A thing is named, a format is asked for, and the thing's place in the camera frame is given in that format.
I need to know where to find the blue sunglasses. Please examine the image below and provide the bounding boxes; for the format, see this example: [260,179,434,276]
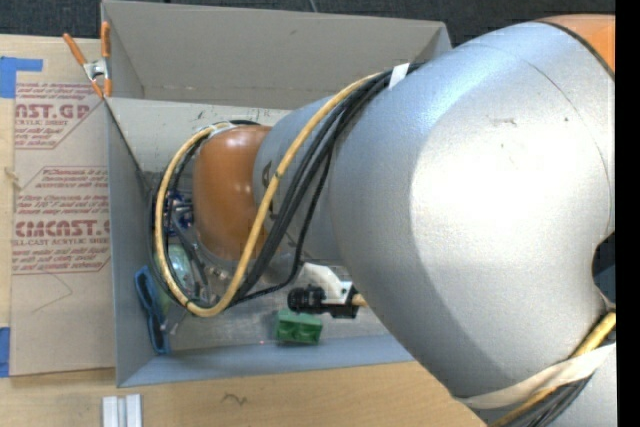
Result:
[133,264,172,356]

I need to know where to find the brown cardboard board red print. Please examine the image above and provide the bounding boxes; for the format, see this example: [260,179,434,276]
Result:
[8,33,118,377]

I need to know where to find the grey metal bin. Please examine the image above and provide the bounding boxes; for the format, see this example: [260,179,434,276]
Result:
[99,0,454,389]

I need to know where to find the black cylinder on white bracket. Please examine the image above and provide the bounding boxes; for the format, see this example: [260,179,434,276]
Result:
[286,261,369,320]

